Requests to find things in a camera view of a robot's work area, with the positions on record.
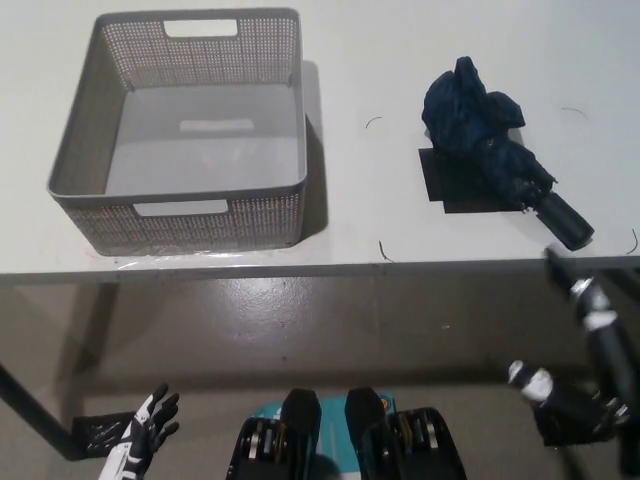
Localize grey perforated plastic basket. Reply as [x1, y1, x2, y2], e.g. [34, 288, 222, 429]
[46, 7, 309, 257]

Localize black tape patch on table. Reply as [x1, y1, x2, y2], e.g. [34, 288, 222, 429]
[417, 147, 542, 216]

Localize navy umbrella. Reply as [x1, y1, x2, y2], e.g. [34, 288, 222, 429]
[421, 55, 595, 250]

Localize black robot body teal tops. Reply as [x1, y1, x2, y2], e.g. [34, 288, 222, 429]
[227, 387, 469, 480]

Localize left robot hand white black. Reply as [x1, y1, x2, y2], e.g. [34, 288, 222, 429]
[98, 382, 181, 480]

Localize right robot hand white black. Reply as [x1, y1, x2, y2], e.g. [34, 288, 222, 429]
[507, 246, 640, 432]

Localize black metal table leg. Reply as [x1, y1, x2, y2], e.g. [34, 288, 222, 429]
[0, 359, 75, 461]

